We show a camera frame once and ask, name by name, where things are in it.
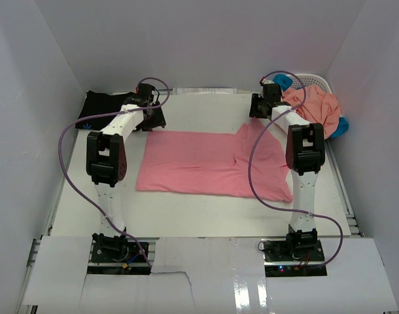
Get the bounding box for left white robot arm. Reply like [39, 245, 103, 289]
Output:
[86, 83, 166, 237]

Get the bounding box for white perforated laundry basket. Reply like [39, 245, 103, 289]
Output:
[286, 73, 332, 94]

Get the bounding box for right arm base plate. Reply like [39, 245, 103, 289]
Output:
[257, 239, 328, 278]

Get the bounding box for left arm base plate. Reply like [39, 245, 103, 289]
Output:
[87, 234, 154, 275]

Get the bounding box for salmon orange t shirt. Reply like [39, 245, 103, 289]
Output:
[283, 84, 341, 139]

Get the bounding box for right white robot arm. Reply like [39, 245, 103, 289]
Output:
[249, 78, 325, 261]

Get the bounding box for white paper sheets at back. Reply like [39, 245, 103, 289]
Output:
[170, 88, 237, 95]

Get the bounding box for pink t shirt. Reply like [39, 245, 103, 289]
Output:
[136, 120, 293, 203]

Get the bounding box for folded black t shirt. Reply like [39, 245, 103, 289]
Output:
[75, 91, 135, 131]

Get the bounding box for blue t shirt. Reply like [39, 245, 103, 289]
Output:
[273, 74, 349, 139]

